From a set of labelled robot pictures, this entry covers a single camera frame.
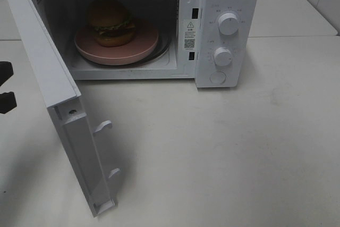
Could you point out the lower white round knob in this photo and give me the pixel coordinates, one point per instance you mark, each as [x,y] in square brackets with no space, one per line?
[223,56]

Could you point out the upper white round knob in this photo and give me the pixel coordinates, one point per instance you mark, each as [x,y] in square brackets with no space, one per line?
[228,23]

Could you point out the white warning label sticker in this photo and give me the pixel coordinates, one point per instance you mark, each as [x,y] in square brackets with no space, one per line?
[190,31]

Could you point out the burger with lettuce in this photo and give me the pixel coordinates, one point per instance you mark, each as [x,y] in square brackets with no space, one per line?
[110,23]

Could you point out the round white door-release button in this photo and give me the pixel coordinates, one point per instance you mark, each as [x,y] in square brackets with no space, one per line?
[218,77]

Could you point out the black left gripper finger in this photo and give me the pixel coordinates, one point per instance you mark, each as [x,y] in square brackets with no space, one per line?
[6,71]
[7,102]

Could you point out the white round knob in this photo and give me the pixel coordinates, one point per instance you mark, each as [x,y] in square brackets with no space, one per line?
[228,23]
[223,56]

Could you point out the glass microwave turntable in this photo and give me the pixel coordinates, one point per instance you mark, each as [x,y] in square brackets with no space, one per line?
[162,51]

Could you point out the white microwave oven body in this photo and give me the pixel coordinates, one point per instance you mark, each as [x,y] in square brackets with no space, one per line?
[66,17]

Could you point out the pink round plate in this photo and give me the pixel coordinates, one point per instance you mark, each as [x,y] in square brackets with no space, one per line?
[145,30]

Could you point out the white microwave door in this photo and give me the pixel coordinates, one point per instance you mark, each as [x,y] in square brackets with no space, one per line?
[64,104]

